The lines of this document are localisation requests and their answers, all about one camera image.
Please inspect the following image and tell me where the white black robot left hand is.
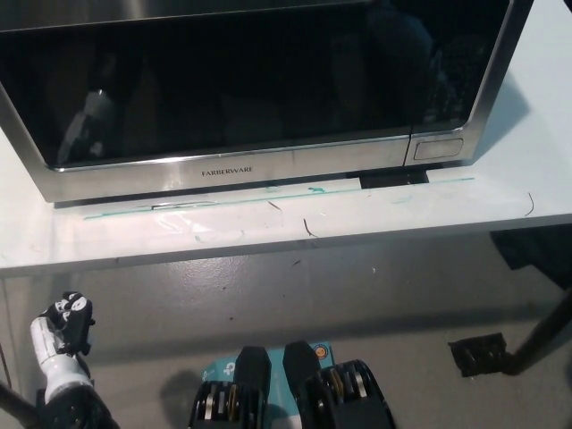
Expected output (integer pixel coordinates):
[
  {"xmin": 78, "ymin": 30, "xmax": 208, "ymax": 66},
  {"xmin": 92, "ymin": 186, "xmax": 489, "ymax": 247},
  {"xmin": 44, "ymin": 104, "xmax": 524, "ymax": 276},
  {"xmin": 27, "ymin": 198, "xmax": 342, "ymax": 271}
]
[{"xmin": 29, "ymin": 290, "xmax": 97, "ymax": 402}]

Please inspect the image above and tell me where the black glass microwave door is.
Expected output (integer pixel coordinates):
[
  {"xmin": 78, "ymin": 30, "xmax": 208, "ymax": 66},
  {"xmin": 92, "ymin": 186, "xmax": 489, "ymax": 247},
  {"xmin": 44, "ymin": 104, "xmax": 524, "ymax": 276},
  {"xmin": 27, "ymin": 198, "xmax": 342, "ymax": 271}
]
[{"xmin": 0, "ymin": 0, "xmax": 452, "ymax": 205}]

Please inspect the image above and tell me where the black robot left leg block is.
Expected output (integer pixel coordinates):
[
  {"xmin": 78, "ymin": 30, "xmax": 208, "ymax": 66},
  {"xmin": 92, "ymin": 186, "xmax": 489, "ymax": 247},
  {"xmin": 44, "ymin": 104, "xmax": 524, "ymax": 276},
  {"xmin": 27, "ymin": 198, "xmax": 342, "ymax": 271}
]
[{"xmin": 190, "ymin": 345, "xmax": 274, "ymax": 429}]

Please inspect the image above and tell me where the stainless steel Farberware microwave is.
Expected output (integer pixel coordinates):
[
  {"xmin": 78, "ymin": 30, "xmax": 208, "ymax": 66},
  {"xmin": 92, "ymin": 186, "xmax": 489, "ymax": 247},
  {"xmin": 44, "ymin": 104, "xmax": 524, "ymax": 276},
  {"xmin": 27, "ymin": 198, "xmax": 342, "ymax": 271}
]
[{"xmin": 0, "ymin": 0, "xmax": 535, "ymax": 210}]

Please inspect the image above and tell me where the black diagonal rod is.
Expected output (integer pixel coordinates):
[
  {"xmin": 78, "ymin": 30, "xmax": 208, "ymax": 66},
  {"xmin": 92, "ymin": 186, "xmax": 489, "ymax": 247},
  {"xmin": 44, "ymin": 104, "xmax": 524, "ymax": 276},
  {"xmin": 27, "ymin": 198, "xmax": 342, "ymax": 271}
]
[{"xmin": 0, "ymin": 380, "xmax": 38, "ymax": 429}]

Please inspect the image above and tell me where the teal cardboard box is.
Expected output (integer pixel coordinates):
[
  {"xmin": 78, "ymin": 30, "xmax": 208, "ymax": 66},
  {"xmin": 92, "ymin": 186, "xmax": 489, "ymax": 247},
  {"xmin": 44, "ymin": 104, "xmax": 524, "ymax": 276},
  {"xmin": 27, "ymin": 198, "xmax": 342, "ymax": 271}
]
[{"xmin": 200, "ymin": 341, "xmax": 334, "ymax": 429}]

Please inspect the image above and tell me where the black floor plate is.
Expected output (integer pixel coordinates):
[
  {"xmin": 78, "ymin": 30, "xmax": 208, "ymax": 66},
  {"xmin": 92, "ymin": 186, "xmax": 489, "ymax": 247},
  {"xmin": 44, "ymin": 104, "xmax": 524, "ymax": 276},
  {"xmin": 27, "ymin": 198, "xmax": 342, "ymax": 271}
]
[{"xmin": 448, "ymin": 332, "xmax": 513, "ymax": 381}]

